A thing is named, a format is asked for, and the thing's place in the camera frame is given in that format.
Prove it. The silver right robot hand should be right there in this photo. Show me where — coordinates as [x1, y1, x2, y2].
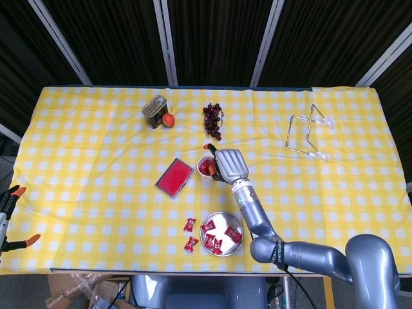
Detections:
[203, 144, 250, 186]

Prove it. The white paper cup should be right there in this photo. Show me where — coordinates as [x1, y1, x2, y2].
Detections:
[196, 156, 217, 181]

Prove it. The silver metal plate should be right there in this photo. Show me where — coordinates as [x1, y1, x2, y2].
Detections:
[199, 211, 244, 258]

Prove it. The dark red grape bunch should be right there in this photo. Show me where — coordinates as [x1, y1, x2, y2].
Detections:
[202, 102, 226, 142]

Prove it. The red card case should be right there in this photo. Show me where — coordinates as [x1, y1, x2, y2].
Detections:
[154, 156, 196, 200]

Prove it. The green luncheon meat can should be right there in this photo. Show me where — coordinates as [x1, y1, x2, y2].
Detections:
[141, 94, 168, 129]

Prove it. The black pleated curtain panel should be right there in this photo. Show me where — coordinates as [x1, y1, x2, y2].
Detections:
[43, 0, 170, 86]
[259, 0, 412, 87]
[0, 0, 81, 136]
[167, 0, 274, 87]

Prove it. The grey robot torso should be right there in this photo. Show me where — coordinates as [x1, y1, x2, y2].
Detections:
[165, 276, 268, 309]

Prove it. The silver metal pole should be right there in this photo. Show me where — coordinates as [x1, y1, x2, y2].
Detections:
[282, 276, 292, 309]

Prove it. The yellow white checkered tablecloth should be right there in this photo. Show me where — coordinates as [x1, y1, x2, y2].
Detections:
[0, 85, 412, 276]

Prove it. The yellow table leg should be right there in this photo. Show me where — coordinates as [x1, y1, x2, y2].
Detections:
[323, 276, 334, 309]

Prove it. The brown cardboard box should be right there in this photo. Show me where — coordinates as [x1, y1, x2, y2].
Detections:
[44, 273, 133, 309]

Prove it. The black orange clamp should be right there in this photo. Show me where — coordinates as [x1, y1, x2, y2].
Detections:
[0, 233, 42, 255]
[0, 183, 27, 221]

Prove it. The metal wire stand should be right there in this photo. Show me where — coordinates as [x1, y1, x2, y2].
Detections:
[285, 103, 335, 161]

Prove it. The black printed strap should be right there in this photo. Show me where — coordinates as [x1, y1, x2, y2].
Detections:
[272, 239, 286, 267]

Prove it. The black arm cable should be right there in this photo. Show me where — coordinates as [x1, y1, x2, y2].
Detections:
[285, 265, 312, 309]

